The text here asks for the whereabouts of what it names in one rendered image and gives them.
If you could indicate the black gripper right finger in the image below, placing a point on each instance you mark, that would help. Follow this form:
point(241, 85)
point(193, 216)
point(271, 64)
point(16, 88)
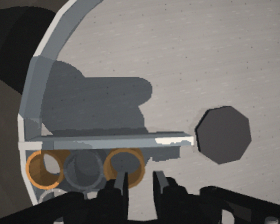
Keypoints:
point(184, 208)

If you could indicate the white round turntable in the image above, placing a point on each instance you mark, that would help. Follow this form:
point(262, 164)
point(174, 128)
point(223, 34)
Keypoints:
point(147, 73)

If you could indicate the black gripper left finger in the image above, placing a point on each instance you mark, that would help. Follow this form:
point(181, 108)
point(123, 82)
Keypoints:
point(74, 209)

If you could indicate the grey metal sleeve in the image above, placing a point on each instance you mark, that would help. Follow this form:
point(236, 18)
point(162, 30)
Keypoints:
point(100, 186)
point(78, 179)
point(63, 187)

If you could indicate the bronze bushing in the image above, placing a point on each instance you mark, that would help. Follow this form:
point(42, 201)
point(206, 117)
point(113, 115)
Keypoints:
point(38, 175)
point(134, 178)

